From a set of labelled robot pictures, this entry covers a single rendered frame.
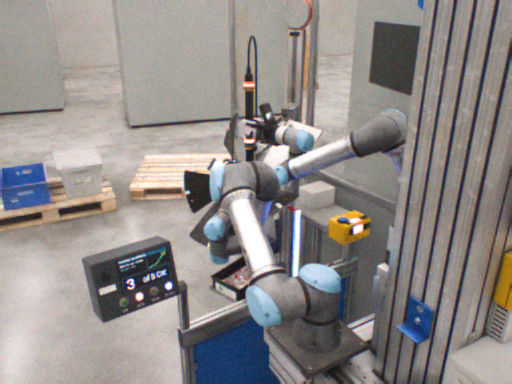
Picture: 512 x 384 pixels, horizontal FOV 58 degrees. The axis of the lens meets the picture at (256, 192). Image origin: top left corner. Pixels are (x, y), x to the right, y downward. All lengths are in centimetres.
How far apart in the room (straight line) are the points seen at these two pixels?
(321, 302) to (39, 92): 804
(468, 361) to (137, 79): 666
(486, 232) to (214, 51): 669
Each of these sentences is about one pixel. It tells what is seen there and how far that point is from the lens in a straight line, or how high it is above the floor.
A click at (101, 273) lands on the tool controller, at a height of 122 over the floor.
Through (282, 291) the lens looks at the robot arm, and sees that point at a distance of 129.
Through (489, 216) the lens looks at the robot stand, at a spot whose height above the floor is 157.
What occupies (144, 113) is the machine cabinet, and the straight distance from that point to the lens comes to 750.
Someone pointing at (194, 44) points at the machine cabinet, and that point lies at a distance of 744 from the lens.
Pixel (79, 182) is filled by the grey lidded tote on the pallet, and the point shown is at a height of 31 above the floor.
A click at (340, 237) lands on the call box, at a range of 206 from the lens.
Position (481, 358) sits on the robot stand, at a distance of 124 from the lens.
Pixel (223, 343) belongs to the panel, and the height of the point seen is 71.
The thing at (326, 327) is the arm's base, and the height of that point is 112.
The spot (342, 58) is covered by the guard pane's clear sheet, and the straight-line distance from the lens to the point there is 259.
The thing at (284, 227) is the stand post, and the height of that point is 81.
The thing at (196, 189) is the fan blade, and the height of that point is 107.
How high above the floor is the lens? 200
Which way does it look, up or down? 24 degrees down
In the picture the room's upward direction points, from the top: straight up
